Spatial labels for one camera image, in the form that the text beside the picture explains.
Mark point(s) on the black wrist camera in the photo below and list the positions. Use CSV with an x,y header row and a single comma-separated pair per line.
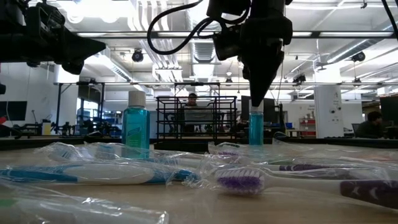
x,y
228,45
46,17

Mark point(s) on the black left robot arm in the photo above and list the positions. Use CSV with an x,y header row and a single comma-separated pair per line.
x,y
11,9

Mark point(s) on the grey laptop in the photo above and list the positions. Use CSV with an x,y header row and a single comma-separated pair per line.
x,y
199,115

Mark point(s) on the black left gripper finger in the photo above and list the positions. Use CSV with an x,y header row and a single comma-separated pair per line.
x,y
77,55
77,42

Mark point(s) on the black overhead light bar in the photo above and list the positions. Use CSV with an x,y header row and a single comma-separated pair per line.
x,y
314,34

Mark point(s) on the black wall screen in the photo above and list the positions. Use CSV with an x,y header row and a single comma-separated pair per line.
x,y
14,110

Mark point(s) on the red shelf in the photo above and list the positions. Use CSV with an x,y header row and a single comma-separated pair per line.
x,y
308,127

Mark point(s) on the black background frame post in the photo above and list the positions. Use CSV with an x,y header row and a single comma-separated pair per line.
x,y
58,109

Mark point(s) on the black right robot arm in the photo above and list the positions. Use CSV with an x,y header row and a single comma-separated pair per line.
x,y
228,7

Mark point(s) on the yellow container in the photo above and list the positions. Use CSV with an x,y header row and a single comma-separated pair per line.
x,y
46,128

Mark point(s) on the silver ventilation duct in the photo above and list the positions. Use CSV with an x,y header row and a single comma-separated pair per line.
x,y
203,53

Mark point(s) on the black ceiling spotlight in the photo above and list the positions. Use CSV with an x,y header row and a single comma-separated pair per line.
x,y
358,56
299,79
137,56

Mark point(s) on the person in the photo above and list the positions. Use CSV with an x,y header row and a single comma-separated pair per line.
x,y
371,127
192,99

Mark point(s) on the white pillar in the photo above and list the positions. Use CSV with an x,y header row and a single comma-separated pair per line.
x,y
328,112

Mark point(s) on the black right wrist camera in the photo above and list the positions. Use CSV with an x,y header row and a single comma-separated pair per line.
x,y
228,45

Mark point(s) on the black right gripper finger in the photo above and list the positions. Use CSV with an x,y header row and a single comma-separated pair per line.
x,y
262,74
246,73

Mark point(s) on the blue toothbrush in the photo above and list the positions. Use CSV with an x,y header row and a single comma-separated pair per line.
x,y
109,174
188,176
105,152

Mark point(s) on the teal mouthwash bottle white cap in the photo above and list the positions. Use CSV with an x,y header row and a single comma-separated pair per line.
x,y
136,130
256,129

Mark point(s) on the green toothbrush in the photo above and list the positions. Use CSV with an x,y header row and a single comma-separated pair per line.
x,y
280,161
46,211

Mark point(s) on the black background frame beam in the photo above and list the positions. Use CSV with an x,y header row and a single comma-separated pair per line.
x,y
326,84

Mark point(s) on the black computer monitor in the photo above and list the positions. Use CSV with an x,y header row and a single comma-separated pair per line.
x,y
270,109
390,109

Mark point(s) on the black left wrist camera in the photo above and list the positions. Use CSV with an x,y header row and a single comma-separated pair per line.
x,y
46,17

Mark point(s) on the black table frame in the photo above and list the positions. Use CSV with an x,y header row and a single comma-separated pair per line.
x,y
31,143

